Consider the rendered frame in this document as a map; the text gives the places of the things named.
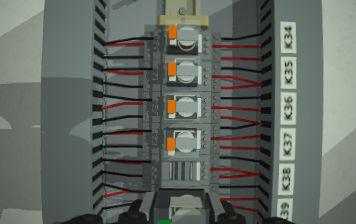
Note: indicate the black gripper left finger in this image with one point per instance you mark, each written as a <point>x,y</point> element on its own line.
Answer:
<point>140,212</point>

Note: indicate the grey relay panel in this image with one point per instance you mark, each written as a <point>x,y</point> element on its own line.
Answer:
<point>76,104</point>

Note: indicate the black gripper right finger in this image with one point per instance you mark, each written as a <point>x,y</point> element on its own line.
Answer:
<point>218,215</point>

